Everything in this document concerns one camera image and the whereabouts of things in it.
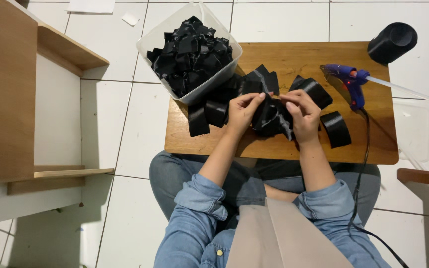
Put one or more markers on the wooden shelf unit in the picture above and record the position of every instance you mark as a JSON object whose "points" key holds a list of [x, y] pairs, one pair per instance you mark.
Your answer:
{"points": [[9, 93]]}

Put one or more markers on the black ribbon spool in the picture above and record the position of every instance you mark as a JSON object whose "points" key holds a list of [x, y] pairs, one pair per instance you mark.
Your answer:
{"points": [[391, 43]]}

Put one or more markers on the small white paper scrap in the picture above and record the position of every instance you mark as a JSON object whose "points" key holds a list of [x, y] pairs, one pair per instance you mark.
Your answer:
{"points": [[130, 18]]}

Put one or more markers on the clear glue stick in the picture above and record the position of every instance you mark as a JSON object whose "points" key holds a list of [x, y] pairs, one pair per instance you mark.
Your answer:
{"points": [[404, 88]]}

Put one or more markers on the clear plastic container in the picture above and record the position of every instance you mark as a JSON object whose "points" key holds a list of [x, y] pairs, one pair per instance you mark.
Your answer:
{"points": [[214, 85]]}

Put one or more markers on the heap of black ribbon pieces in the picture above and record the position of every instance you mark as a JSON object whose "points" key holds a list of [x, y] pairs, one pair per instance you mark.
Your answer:
{"points": [[192, 56]]}

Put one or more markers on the white paper sheet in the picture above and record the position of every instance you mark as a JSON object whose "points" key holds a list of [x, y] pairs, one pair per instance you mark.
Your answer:
{"points": [[91, 5]]}

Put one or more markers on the pile of black ribbon loops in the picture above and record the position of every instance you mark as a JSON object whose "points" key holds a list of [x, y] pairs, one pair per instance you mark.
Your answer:
{"points": [[214, 111]]}

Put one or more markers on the beige scarf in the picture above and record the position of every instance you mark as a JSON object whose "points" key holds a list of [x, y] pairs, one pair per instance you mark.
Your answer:
{"points": [[281, 238]]}

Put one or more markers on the low wooden table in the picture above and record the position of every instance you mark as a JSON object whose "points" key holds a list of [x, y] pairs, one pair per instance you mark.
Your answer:
{"points": [[300, 56]]}

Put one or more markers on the black ribbon flower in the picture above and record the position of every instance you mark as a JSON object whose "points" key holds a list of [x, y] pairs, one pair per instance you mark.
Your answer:
{"points": [[272, 119]]}

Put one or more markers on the black ribbon loop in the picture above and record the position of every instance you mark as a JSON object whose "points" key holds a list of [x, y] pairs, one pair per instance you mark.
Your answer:
{"points": [[335, 128], [313, 91]]}

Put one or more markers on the person's legs in grey jeans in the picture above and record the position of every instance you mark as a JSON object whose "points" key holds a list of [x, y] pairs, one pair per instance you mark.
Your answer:
{"points": [[169, 175]]}

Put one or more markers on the person's left hand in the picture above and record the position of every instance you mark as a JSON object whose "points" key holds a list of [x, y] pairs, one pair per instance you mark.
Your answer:
{"points": [[241, 111]]}

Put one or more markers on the blue denim shirt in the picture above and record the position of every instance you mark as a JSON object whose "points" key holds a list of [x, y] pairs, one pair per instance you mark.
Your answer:
{"points": [[192, 223]]}

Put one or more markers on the blue glue gun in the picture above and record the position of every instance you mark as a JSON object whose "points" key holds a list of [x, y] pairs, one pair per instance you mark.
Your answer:
{"points": [[350, 83]]}

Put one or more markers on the person's right hand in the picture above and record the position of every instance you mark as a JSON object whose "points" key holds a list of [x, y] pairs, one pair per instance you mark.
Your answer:
{"points": [[305, 117]]}

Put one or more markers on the folded black ribbon piece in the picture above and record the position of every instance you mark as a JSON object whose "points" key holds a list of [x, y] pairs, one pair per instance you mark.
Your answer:
{"points": [[263, 80]]}

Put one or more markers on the clear plastic lid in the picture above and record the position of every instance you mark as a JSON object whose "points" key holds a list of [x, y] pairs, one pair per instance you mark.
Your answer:
{"points": [[412, 130]]}

